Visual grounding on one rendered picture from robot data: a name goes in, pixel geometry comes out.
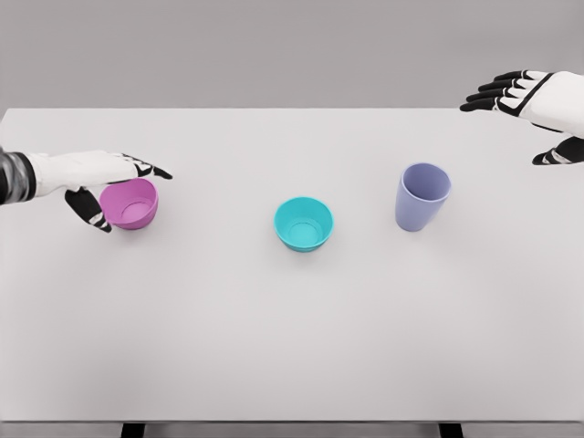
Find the teal bowl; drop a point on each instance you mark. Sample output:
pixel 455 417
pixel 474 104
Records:
pixel 303 228

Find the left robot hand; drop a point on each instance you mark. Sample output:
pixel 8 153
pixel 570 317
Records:
pixel 98 166

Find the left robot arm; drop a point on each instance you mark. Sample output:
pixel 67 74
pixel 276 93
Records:
pixel 27 175

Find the pink bowl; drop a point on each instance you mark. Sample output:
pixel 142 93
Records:
pixel 137 214

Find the lavender cup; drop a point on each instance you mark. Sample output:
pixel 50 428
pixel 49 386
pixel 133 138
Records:
pixel 417 207

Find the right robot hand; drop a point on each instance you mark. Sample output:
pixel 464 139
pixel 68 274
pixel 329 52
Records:
pixel 554 98

